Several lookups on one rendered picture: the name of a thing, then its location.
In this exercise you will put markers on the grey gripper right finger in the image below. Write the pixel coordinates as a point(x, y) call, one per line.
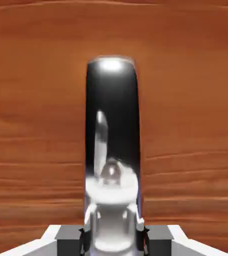
point(161, 242)

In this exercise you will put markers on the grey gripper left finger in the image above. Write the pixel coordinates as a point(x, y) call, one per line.
point(65, 242)

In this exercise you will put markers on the brown wooden cabinet door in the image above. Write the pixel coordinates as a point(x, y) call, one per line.
point(35, 100)

